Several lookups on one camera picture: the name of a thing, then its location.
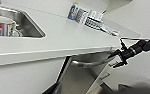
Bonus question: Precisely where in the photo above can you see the white drawer unit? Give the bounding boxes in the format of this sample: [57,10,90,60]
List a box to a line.
[90,64,119,94]

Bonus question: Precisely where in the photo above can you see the stainless steel sink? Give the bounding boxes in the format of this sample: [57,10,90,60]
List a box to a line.
[0,4,47,39]

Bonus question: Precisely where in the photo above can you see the stainless steel dishwasher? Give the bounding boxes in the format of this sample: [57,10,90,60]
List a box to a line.
[40,54,114,94]

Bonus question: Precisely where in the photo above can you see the white printed mug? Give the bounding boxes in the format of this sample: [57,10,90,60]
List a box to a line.
[0,15,17,37]

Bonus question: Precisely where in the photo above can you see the white sink base cabinet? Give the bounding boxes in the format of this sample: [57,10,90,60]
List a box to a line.
[0,56,69,94]

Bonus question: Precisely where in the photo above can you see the small blue-label bottle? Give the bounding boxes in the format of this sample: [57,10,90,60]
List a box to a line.
[67,2,80,21]

